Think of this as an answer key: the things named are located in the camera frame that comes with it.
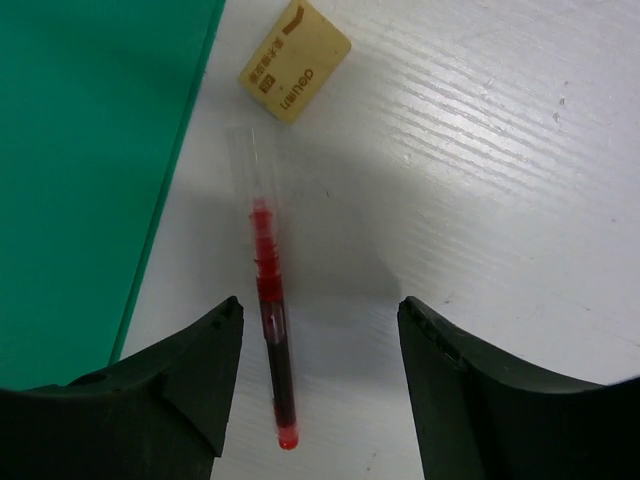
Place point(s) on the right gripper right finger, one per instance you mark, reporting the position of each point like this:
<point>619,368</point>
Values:
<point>483,413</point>

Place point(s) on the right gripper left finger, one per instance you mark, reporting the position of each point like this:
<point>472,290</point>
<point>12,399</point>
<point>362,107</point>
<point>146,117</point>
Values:
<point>161,413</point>

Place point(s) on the dark red ink pen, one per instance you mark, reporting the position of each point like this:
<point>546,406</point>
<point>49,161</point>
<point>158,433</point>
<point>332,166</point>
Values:
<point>254,176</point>

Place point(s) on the green binder folder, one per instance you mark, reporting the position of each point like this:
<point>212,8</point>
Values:
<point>96,97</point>

